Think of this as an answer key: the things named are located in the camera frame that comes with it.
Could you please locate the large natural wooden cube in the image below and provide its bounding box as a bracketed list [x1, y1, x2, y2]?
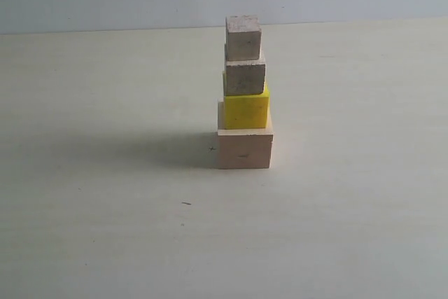
[217, 102, 274, 169]

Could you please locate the yellow painted wooden cube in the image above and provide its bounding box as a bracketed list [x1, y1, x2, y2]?
[222, 72, 270, 130]

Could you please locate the medium natural wooden cube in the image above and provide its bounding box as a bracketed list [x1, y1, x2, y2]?
[223, 44, 266, 96]

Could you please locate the small natural wooden cube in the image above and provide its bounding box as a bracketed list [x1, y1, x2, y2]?
[225, 15, 262, 61]

